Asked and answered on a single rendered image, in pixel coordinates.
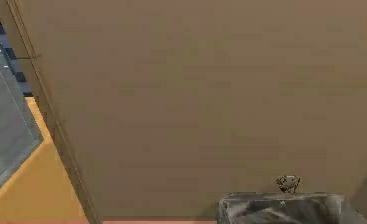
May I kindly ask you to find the small black and white ornament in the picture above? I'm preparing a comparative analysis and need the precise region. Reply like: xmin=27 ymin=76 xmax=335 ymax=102
xmin=275 ymin=174 xmax=302 ymax=195

